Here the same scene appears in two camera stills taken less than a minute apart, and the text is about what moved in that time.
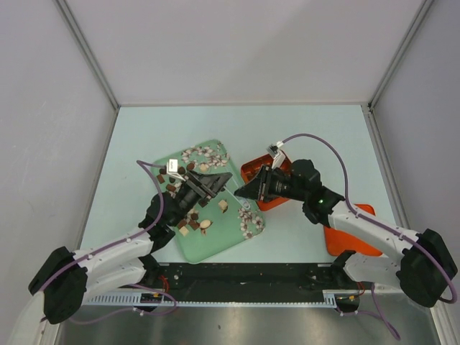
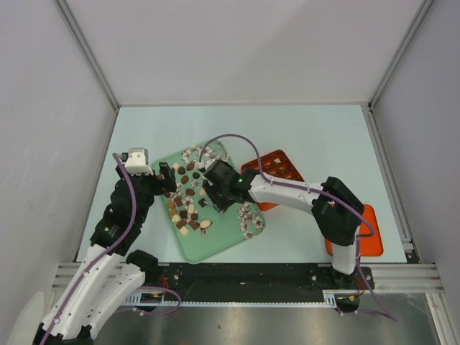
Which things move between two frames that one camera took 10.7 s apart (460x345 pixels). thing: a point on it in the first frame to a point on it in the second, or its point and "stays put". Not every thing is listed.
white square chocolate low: [184, 231] stays put
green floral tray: [226, 222] stays put
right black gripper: [251, 189] to [209, 189]
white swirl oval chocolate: [205, 223] stays put
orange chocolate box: [251, 167] stays put
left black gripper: [211, 182] to [169, 181]
